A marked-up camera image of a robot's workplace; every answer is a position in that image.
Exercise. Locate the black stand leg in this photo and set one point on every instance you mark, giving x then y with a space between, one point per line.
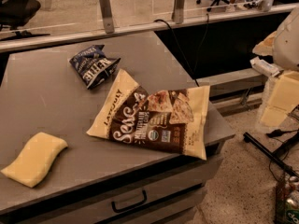
250 139

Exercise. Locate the grey drawer with black handle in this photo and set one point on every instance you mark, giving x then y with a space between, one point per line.
143 202

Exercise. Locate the green can box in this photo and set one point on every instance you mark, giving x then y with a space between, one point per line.
287 200

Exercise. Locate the grey side shelf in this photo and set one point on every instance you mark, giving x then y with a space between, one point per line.
235 92

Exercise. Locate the brown cream chip bag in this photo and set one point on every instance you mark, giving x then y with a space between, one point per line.
170 121

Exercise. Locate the black office chair left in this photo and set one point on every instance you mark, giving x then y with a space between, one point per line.
16 13

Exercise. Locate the metal glass bracket middle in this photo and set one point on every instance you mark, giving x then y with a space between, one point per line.
178 11

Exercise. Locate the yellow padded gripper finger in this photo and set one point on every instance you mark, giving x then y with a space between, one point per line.
280 98

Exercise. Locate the metal glass bracket left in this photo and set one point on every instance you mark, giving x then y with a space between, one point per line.
107 16

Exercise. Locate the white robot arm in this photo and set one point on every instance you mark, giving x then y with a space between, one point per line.
277 57

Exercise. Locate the yellow sponge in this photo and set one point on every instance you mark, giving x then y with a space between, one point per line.
33 163

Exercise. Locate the dark blue snack bag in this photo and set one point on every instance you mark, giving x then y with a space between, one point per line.
93 66

